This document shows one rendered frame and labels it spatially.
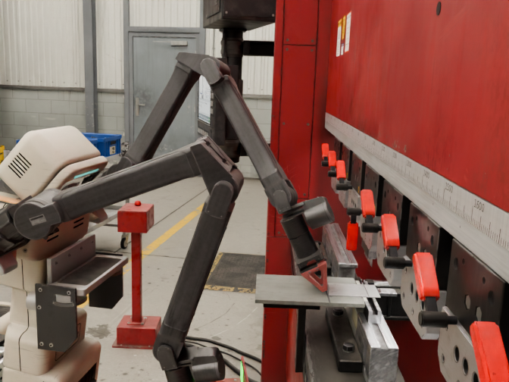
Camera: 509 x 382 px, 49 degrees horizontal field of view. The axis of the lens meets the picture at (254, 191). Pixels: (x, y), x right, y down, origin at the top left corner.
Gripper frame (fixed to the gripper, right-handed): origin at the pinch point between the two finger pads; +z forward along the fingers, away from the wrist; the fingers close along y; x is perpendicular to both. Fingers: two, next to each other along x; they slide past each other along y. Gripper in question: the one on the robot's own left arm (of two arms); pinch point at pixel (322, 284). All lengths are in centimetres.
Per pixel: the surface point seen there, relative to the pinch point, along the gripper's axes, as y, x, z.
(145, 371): 132, 113, 54
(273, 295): -5.6, 11.7, -4.6
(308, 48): 85, -28, -57
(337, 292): -2.2, -2.7, 2.6
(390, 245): -53, -16, -21
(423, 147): -54, -26, -33
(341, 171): 8.0, -16.5, -22.9
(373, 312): -11.3, -8.7, 7.1
